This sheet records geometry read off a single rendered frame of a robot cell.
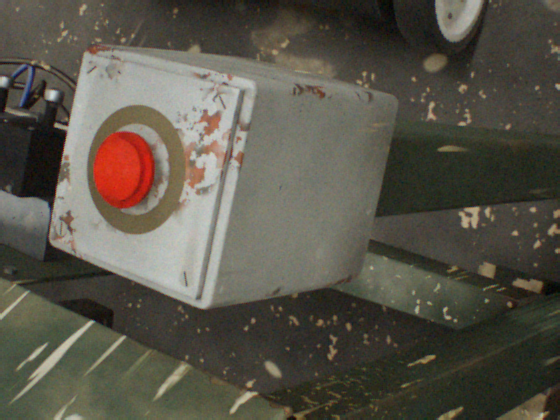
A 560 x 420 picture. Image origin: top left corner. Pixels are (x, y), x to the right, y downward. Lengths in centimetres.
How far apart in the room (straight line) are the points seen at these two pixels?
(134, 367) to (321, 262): 15
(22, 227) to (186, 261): 36
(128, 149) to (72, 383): 21
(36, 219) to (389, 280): 57
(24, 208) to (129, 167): 35
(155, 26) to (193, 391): 111
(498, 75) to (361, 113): 84
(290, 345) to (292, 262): 101
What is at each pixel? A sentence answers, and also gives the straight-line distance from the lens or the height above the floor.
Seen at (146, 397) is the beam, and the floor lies 84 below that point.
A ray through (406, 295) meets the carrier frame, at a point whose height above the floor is 18.
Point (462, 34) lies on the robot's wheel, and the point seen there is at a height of 7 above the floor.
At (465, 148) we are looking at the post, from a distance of 94.
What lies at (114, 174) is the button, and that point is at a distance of 62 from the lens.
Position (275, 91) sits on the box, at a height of 91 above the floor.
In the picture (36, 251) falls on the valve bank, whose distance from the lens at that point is 94.
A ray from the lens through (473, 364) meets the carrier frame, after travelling 104.
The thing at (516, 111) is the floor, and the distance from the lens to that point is 152.
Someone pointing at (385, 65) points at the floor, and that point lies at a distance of 159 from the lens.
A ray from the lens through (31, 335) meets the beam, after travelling 82.
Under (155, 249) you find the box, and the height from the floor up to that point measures 93.
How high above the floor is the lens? 143
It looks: 59 degrees down
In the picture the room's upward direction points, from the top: 94 degrees counter-clockwise
